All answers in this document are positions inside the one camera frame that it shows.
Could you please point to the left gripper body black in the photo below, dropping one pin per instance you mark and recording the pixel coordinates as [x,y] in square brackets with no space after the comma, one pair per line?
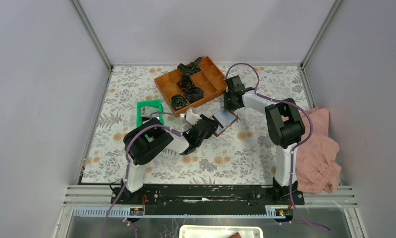
[210,131]

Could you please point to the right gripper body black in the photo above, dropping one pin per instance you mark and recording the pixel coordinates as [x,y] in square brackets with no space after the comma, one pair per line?
[228,102]

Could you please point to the brown leather card holder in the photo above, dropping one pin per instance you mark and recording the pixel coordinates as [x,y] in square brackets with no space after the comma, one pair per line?
[224,119]

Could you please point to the green plastic card box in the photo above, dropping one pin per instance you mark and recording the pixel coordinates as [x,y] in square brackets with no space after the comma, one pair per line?
[145,108]

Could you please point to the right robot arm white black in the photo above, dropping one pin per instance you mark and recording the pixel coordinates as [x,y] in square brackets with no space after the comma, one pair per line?
[284,123]

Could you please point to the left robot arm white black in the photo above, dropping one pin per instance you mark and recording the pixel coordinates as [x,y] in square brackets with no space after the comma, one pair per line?
[147,141]

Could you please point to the orange wooden compartment tray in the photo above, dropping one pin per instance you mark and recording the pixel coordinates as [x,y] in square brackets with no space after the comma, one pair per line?
[210,79]

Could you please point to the black items in tray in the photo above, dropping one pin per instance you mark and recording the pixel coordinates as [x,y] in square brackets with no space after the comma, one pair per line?
[190,91]

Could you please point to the pink crumpled cloth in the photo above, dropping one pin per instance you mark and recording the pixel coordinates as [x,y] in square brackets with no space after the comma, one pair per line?
[316,167]

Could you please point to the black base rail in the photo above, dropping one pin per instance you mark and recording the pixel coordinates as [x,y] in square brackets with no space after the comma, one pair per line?
[236,200]

